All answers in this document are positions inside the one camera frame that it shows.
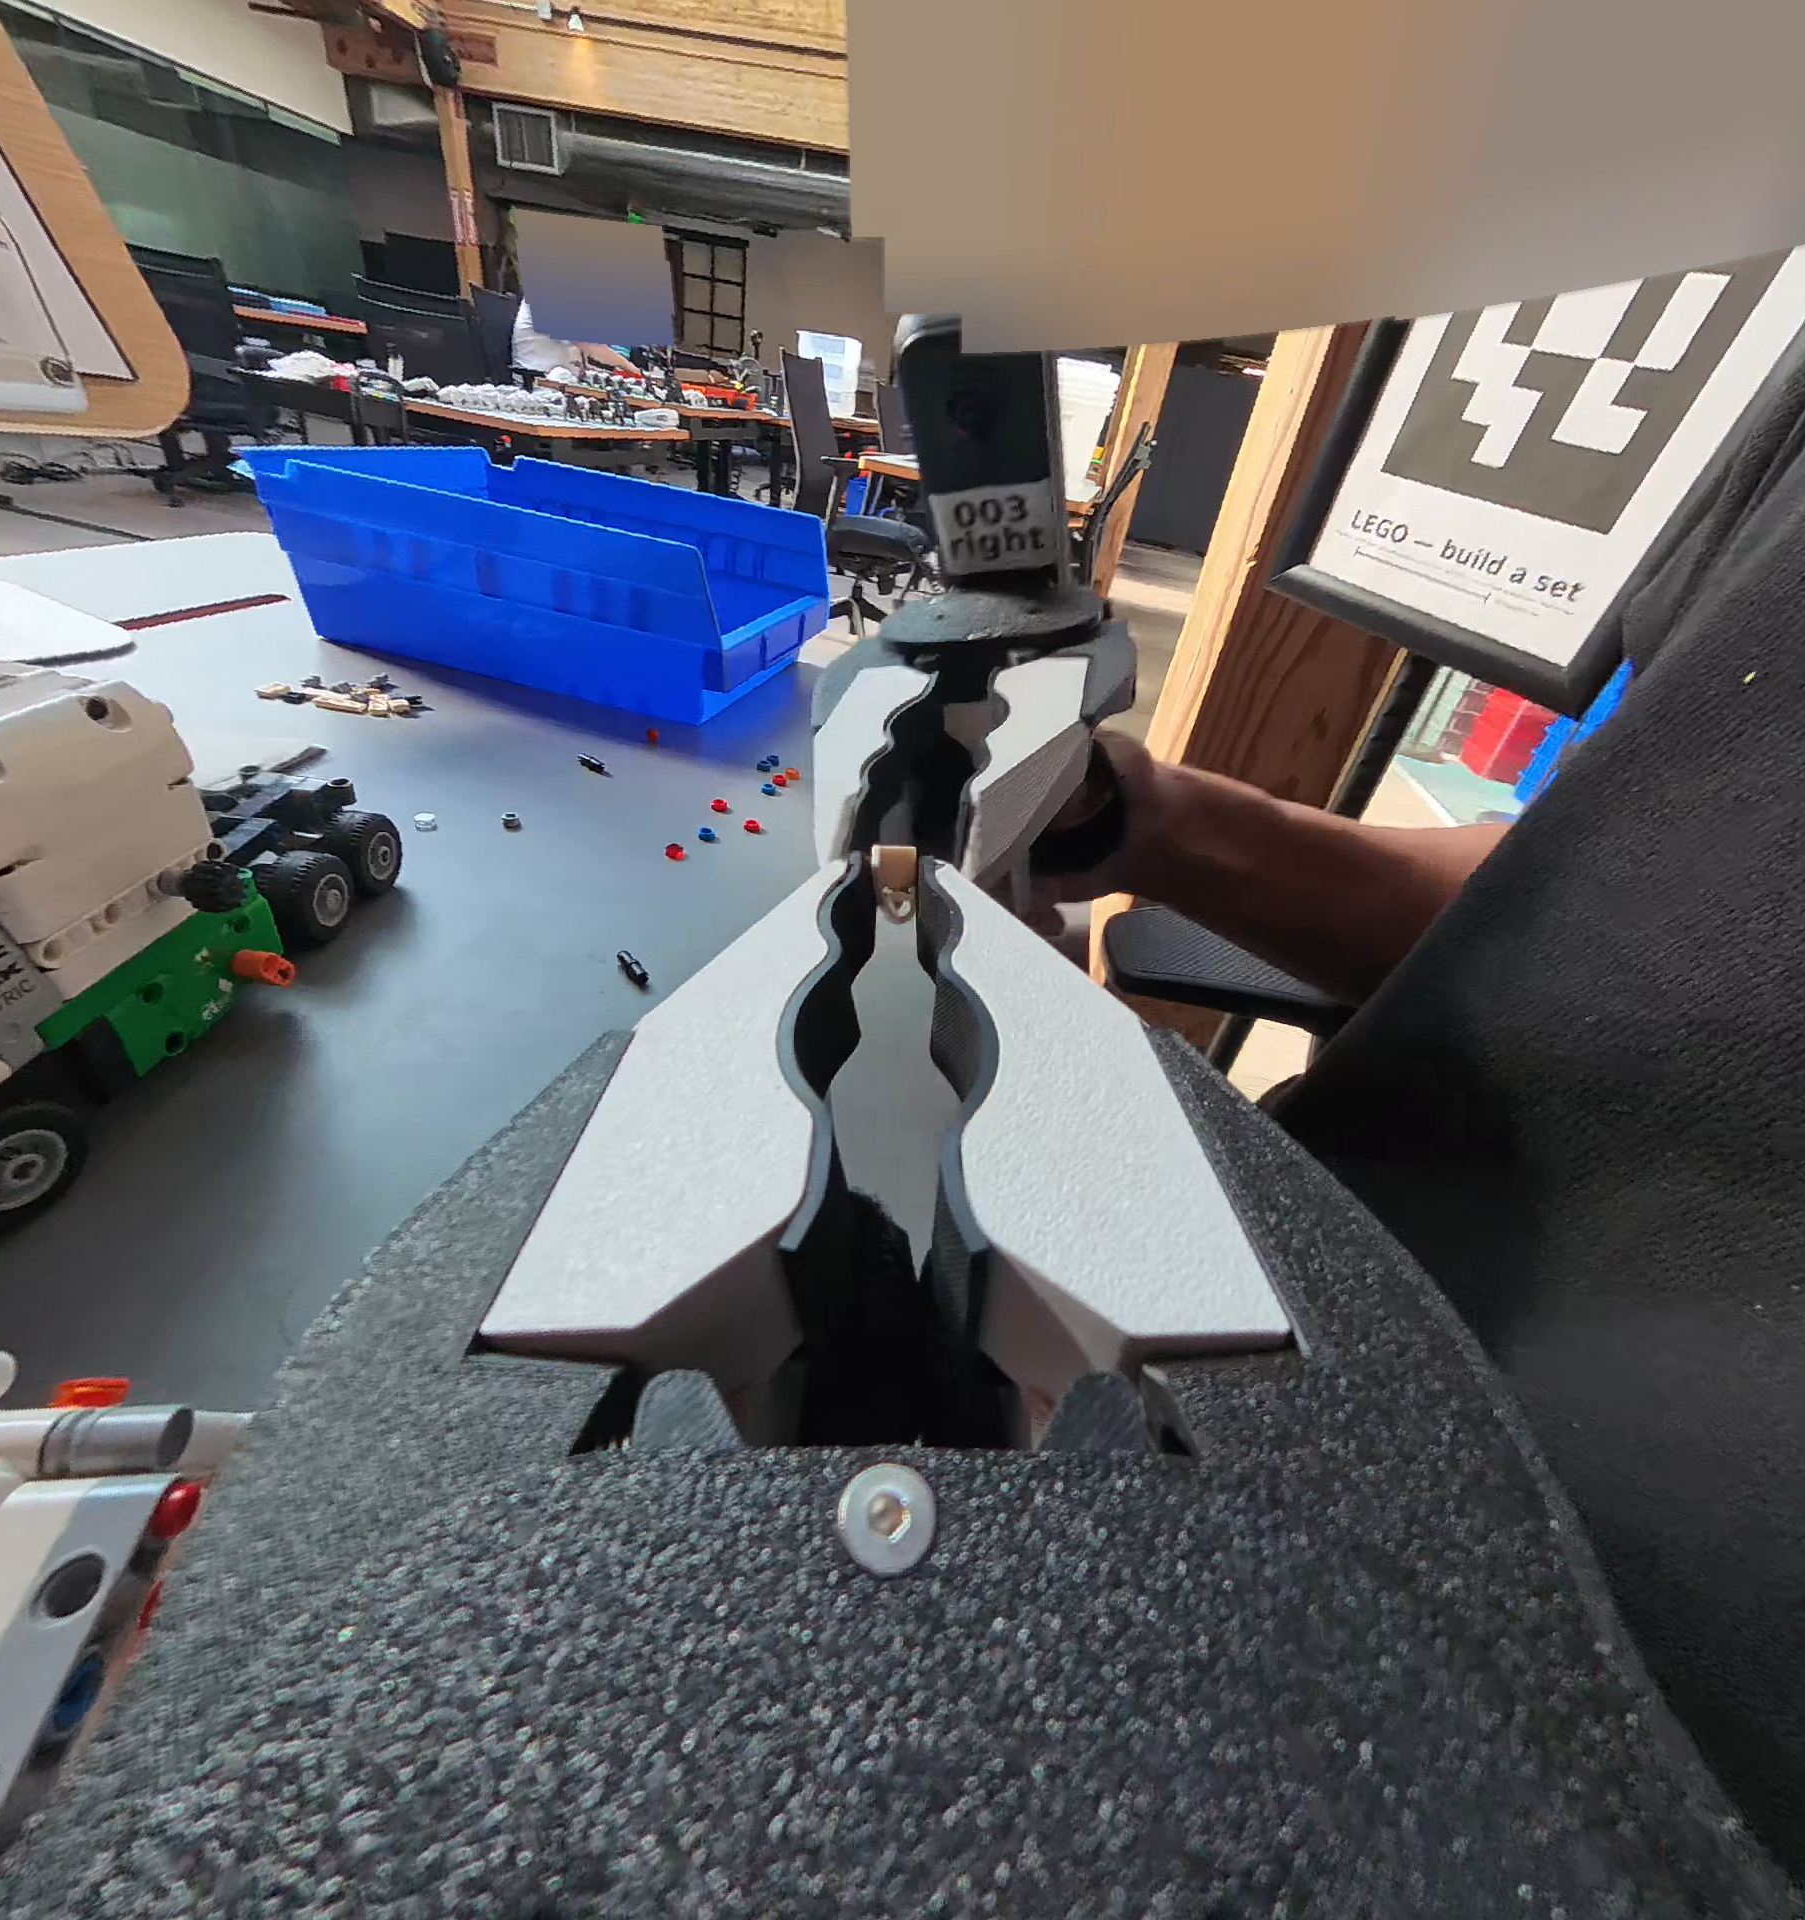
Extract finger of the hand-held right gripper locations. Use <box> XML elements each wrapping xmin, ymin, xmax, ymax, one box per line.
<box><xmin>810</xmin><ymin>658</ymin><xmax>942</xmax><ymax>872</ymax></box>
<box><xmin>941</xmin><ymin>652</ymin><xmax>1102</xmax><ymax>918</ymax></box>

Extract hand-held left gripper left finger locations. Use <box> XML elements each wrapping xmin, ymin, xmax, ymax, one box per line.
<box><xmin>471</xmin><ymin>853</ymin><xmax>866</xmax><ymax>1446</ymax></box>

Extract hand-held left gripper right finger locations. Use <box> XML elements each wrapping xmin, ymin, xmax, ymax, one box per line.
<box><xmin>917</xmin><ymin>855</ymin><xmax>1301</xmax><ymax>1446</ymax></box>

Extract white lego truck container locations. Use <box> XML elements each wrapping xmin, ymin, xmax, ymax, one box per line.
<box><xmin>0</xmin><ymin>1343</ymin><xmax>252</xmax><ymax>1900</ymax></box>

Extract person's right forearm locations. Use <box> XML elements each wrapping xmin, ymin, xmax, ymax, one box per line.
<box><xmin>1141</xmin><ymin>758</ymin><xmax>1512</xmax><ymax>1007</ymax></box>

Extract scattered coloured round lego studs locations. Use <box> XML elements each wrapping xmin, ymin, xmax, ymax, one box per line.
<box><xmin>645</xmin><ymin>726</ymin><xmax>802</xmax><ymax>863</ymax></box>

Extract pile of tan lego pieces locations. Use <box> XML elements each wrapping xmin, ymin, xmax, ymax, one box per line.
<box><xmin>254</xmin><ymin>675</ymin><xmax>426</xmax><ymax>721</ymax></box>

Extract white green lego truck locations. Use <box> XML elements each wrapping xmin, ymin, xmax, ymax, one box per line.
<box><xmin>0</xmin><ymin>658</ymin><xmax>405</xmax><ymax>1240</ymax></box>

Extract lego instruction booklet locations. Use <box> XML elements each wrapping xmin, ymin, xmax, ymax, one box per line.
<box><xmin>0</xmin><ymin>52</ymin><xmax>136</xmax><ymax>414</ymax></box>

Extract person's right hand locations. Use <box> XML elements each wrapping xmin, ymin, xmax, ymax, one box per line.
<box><xmin>1029</xmin><ymin>732</ymin><xmax>1169</xmax><ymax>942</ymax></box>

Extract black office chair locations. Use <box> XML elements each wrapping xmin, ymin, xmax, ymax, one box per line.
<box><xmin>778</xmin><ymin>351</ymin><xmax>942</xmax><ymax>640</ymax></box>
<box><xmin>353</xmin><ymin>275</ymin><xmax>523</xmax><ymax>395</ymax></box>
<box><xmin>130</xmin><ymin>249</ymin><xmax>252</xmax><ymax>504</ymax></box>

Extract black mesh chair armrest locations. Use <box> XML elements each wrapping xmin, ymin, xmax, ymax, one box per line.
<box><xmin>1104</xmin><ymin>905</ymin><xmax>1361</xmax><ymax>1040</ymax></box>

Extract blue plastic bin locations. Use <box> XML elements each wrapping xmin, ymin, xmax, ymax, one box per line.
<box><xmin>241</xmin><ymin>445</ymin><xmax>831</xmax><ymax>728</ymax></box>

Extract cluttered wooden table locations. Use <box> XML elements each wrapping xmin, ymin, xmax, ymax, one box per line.
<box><xmin>235</xmin><ymin>309</ymin><xmax>881</xmax><ymax>498</ymax></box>

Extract red plastic crate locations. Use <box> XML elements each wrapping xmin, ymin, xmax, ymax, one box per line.
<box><xmin>1441</xmin><ymin>679</ymin><xmax>1564</xmax><ymax>785</ymax></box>

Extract black framed marker sign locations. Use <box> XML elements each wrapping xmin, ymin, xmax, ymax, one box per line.
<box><xmin>1266</xmin><ymin>233</ymin><xmax>1805</xmax><ymax>714</ymax></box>

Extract wooden booklet stand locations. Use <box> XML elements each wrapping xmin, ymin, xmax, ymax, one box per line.
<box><xmin>0</xmin><ymin>0</ymin><xmax>191</xmax><ymax>671</ymax></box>

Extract metal air duct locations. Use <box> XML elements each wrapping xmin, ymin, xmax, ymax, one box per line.
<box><xmin>489</xmin><ymin>102</ymin><xmax>852</xmax><ymax>240</ymax></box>

